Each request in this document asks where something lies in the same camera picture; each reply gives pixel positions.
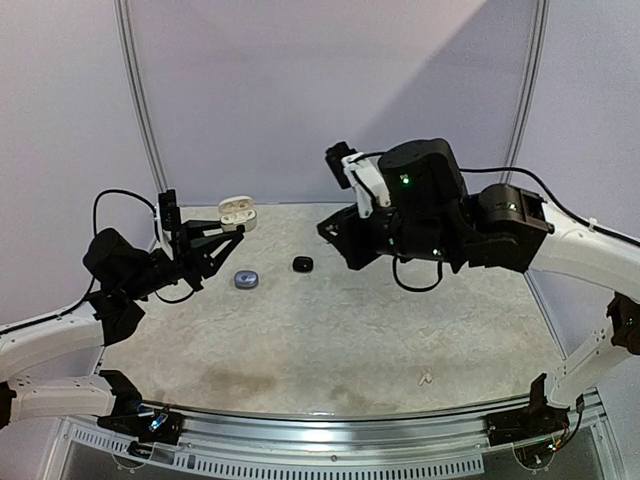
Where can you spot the aluminium corner post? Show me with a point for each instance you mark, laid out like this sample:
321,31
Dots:
124,20
527,89

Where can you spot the white earbud charging case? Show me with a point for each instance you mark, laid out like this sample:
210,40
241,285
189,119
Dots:
236,212

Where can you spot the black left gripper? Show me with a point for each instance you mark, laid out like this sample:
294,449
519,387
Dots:
191,253

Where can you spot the white earbud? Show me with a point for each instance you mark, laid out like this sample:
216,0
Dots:
425,379

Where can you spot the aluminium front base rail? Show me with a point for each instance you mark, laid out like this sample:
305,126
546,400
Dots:
446,444

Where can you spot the aluminium back wall rail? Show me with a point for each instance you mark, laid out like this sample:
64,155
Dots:
264,203

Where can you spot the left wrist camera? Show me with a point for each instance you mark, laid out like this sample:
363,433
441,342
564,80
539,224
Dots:
167,222

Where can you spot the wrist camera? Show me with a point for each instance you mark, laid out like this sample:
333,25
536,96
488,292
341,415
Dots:
167,222
355,170

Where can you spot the aluminium left corner post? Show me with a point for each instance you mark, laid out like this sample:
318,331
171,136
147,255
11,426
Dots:
124,20

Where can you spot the blue-grey earbud charging case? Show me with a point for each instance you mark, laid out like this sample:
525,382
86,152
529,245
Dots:
246,279

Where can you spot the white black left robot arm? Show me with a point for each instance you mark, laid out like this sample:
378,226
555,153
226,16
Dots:
110,315

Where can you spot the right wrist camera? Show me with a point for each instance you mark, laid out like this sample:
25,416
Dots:
355,170

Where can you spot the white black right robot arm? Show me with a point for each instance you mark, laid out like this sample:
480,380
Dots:
412,204

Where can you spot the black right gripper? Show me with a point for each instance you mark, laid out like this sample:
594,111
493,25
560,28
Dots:
367,236

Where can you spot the aluminium right corner post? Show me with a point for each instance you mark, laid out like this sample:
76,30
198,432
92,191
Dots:
527,89

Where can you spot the black gold earbud charging case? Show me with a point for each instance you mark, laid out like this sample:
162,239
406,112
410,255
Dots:
303,264

